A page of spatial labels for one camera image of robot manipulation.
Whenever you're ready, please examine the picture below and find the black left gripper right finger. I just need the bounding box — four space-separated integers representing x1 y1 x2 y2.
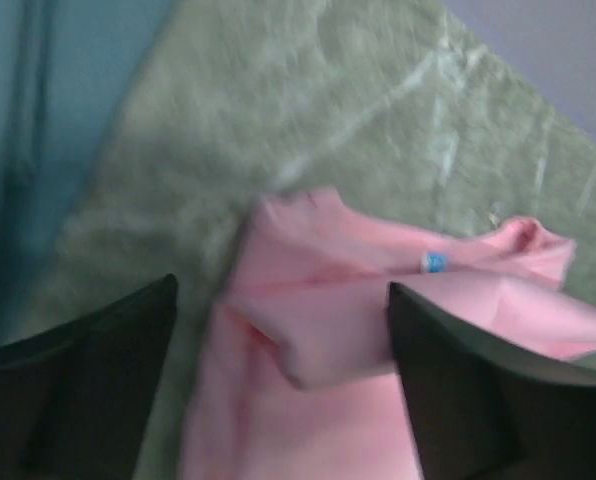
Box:
387 283 596 479

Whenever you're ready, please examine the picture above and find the folded teal t-shirt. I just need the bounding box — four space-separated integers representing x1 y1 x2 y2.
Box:
0 1 173 343

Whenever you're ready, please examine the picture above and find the pink t-shirt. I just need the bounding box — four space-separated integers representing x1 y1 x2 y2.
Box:
178 188 596 479

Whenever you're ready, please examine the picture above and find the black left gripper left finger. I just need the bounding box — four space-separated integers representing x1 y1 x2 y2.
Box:
0 275 178 479

